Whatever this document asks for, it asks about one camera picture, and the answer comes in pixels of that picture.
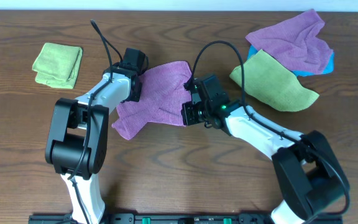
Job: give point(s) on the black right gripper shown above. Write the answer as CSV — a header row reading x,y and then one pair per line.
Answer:
x,y
186,111

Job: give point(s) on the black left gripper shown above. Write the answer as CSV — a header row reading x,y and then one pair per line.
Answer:
x,y
137,91

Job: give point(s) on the purple cloth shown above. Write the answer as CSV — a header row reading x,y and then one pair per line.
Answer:
x,y
161,99
294,43

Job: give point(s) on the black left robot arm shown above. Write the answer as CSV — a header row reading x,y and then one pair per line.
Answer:
x,y
77,140

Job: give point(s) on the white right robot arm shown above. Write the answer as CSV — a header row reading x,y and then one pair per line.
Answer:
x,y
312,182

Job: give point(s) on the olive green flat cloth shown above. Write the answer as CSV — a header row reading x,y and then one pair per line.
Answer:
x,y
271,83

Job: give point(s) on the folded light green cloth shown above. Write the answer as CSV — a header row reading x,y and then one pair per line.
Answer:
x,y
57,66

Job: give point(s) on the purple crumpled cloth on pile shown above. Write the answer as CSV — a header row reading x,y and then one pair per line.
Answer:
x,y
294,43

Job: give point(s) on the blue cloth under pile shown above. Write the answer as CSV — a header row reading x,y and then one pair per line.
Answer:
x,y
328,69

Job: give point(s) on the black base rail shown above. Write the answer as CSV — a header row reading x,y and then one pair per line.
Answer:
x,y
129,218

